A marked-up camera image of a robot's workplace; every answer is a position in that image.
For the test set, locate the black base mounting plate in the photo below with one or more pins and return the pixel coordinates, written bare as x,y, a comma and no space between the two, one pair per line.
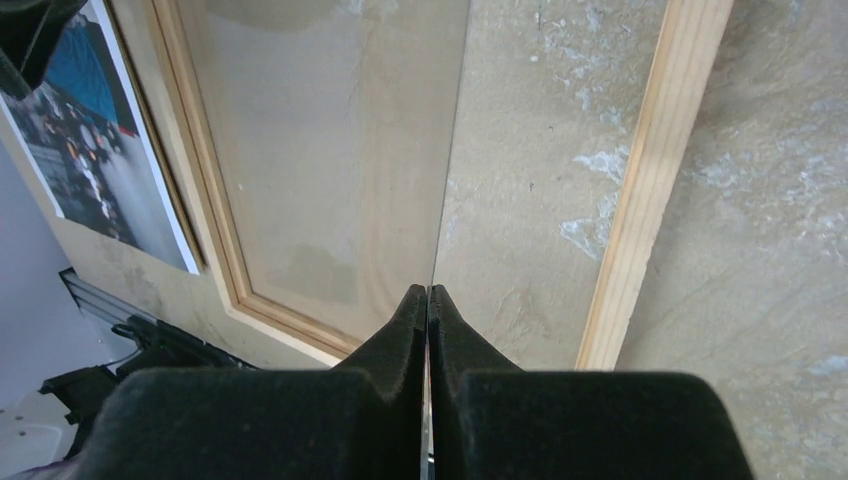
158,345

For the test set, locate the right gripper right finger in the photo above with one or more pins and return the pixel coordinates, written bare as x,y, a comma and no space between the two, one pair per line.
494,420

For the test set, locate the printed photo with white border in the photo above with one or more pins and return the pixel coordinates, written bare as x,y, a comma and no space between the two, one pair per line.
79,133

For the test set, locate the brown backing board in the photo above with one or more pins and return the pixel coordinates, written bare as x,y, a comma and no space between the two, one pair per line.
137,36

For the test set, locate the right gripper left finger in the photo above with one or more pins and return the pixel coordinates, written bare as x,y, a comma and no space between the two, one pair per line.
361,419

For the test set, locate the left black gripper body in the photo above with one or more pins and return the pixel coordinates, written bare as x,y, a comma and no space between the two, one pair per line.
30,33

